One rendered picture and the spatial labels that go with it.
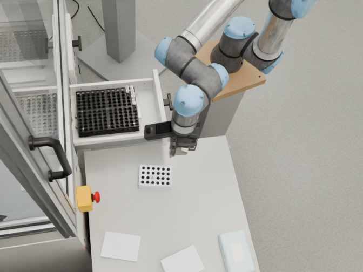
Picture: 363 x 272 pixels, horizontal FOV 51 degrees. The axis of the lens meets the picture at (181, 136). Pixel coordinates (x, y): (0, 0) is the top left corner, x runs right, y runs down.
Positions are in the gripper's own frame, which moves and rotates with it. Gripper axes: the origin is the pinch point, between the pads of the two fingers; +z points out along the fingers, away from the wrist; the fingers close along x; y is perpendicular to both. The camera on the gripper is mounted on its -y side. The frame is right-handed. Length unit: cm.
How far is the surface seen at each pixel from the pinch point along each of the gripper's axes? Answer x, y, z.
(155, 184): -5.9, -3.9, 17.7
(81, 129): 10.0, -31.9, 7.3
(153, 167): 1.1, -5.1, 18.3
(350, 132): 66, 129, 96
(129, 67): 103, -23, 93
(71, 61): 38, -39, 4
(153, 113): 22.4, -6.3, 13.5
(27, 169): -30, -29, -54
